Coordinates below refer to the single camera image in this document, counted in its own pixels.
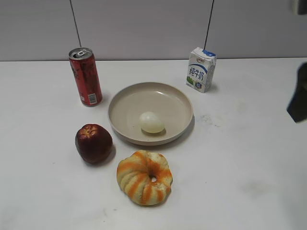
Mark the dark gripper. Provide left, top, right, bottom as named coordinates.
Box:
left=294, top=0, right=307, bottom=14

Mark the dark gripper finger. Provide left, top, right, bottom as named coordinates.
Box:
left=287, top=62, right=307, bottom=123

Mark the white egg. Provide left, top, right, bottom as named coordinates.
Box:
left=139, top=112, right=165, bottom=133

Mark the beige round plate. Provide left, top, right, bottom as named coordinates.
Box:
left=108, top=82, right=194, bottom=146

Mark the white blue milk carton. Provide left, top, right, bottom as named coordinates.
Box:
left=186, top=47, right=216, bottom=93

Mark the dark red apple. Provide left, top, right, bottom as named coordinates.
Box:
left=75, top=124, right=113, bottom=164

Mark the red soda can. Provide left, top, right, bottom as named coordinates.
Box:
left=69, top=47, right=103, bottom=106

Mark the orange striped ring bread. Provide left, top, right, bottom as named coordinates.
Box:
left=117, top=150, right=173, bottom=206

